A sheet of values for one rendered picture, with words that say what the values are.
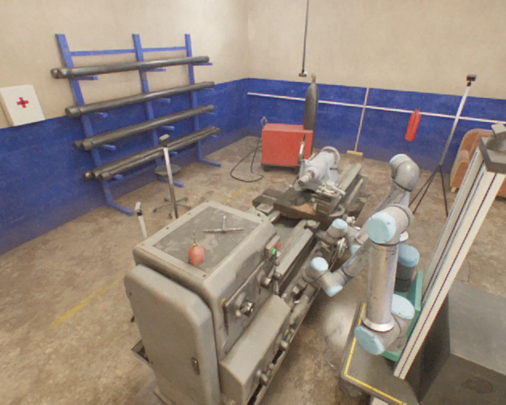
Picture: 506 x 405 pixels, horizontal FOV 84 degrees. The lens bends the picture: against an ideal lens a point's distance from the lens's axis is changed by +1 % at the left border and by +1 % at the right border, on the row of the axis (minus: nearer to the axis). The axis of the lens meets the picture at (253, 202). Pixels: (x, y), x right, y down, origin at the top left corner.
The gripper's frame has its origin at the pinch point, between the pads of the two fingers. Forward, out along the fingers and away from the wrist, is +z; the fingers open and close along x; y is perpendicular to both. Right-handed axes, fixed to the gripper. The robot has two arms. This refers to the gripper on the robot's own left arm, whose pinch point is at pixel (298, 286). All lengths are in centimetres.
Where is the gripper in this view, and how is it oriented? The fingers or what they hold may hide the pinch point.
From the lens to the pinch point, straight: 196.6
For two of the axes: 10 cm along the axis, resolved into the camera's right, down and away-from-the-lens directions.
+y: -7.4, -6.2, 2.6
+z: -2.5, 6.1, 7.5
